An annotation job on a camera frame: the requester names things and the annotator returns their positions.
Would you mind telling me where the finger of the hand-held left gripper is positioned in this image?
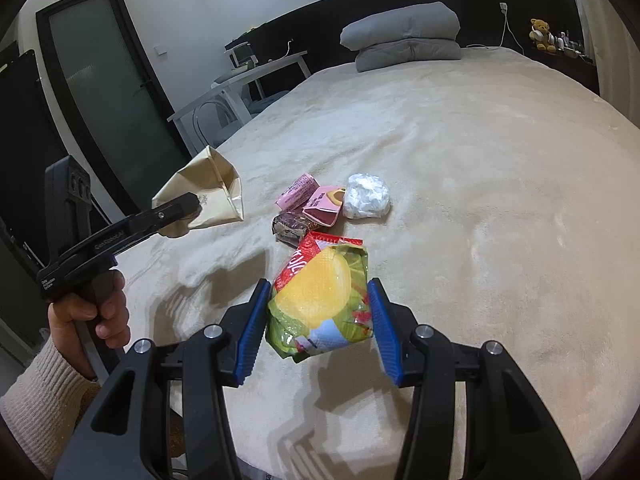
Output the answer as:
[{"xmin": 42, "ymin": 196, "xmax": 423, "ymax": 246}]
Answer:
[{"xmin": 150, "ymin": 191, "xmax": 202, "ymax": 236}]

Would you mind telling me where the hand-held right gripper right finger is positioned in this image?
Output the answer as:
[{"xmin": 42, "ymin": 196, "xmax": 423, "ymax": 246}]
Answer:
[{"xmin": 366, "ymin": 277, "xmax": 583, "ymax": 480}]

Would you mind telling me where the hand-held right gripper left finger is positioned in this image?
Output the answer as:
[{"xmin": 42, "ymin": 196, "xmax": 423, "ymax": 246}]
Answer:
[{"xmin": 52, "ymin": 277, "xmax": 273, "ymax": 480}]

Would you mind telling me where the beige paper bag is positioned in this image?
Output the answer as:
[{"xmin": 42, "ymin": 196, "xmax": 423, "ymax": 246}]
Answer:
[{"xmin": 151, "ymin": 145, "xmax": 246, "ymax": 238}]

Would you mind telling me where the yellow green chip bag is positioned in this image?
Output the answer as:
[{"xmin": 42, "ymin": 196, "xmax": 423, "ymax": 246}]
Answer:
[{"xmin": 266, "ymin": 244, "xmax": 376, "ymax": 361}]

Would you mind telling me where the red snack packet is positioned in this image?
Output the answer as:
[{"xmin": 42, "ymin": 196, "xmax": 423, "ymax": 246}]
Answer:
[{"xmin": 274, "ymin": 231, "xmax": 363, "ymax": 291}]

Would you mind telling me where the maroon snack packet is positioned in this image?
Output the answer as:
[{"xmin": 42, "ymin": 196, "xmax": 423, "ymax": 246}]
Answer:
[{"xmin": 271, "ymin": 211, "xmax": 313, "ymax": 247}]

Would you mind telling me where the pink box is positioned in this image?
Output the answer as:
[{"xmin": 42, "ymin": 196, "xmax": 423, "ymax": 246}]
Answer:
[{"xmin": 274, "ymin": 172, "xmax": 319, "ymax": 211}]

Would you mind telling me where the white plastic ball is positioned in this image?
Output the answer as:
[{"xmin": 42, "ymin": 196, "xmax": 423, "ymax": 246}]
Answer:
[{"xmin": 344, "ymin": 172, "xmax": 391, "ymax": 220}]

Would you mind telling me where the pink carton with yellow print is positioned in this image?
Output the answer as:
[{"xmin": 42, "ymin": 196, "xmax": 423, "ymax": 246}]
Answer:
[{"xmin": 302, "ymin": 185, "xmax": 347, "ymax": 226}]

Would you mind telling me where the person's left hand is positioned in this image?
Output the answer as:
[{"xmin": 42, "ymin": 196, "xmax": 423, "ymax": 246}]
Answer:
[{"xmin": 47, "ymin": 270, "xmax": 132, "ymax": 378}]

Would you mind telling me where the black cabinet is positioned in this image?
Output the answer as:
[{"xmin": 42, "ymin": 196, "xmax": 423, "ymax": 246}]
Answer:
[{"xmin": 0, "ymin": 49, "xmax": 113, "ymax": 273}]

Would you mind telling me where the dark framed glass door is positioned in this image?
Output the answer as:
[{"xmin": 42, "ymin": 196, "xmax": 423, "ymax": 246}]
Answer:
[{"xmin": 36, "ymin": 0, "xmax": 192, "ymax": 213}]

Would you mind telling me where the clear chair with grey cushion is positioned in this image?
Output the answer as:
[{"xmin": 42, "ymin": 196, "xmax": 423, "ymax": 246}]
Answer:
[{"xmin": 192, "ymin": 87, "xmax": 291, "ymax": 148}]

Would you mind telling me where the bed with beige blanket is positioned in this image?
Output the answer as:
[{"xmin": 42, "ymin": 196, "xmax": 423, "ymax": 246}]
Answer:
[{"xmin": 107, "ymin": 47, "xmax": 640, "ymax": 480}]

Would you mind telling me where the white desk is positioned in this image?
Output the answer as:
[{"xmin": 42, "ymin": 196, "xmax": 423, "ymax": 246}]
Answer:
[{"xmin": 167, "ymin": 50, "xmax": 311, "ymax": 156}]

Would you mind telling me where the grey folded quilt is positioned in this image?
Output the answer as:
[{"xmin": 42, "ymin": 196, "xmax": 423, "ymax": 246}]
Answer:
[{"xmin": 340, "ymin": 1, "xmax": 462, "ymax": 72}]

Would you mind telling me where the brown teddy bear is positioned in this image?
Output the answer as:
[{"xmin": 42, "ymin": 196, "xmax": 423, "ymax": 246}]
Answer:
[{"xmin": 529, "ymin": 17, "xmax": 557, "ymax": 53}]

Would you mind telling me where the black headboard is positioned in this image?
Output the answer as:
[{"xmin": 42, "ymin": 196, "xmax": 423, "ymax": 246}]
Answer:
[{"xmin": 225, "ymin": 0, "xmax": 601, "ymax": 106}]

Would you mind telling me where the cluster of small bottles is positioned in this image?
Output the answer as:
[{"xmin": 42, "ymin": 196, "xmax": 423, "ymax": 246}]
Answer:
[{"xmin": 555, "ymin": 31, "xmax": 596, "ymax": 61}]

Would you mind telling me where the cream curtain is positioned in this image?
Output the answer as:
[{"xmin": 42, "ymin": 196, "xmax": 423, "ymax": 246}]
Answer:
[{"xmin": 580, "ymin": 0, "xmax": 640, "ymax": 126}]

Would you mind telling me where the white charger with cable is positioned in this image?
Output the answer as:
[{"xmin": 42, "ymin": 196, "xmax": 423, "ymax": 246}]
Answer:
[{"xmin": 467, "ymin": 2, "xmax": 526, "ymax": 56}]

